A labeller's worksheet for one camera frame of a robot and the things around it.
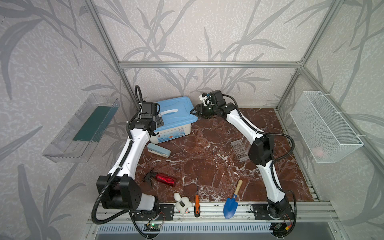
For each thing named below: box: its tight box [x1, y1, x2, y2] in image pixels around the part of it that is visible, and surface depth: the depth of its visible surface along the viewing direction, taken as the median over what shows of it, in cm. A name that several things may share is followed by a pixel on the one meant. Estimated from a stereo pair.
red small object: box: [143, 167, 176, 188], surface depth 84 cm
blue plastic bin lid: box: [154, 96, 198, 133], surface depth 95 cm
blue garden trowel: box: [223, 179, 243, 220], surface depth 78 cm
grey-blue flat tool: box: [147, 142, 172, 158], surface depth 95 cm
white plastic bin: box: [149, 123, 192, 145], surface depth 97 cm
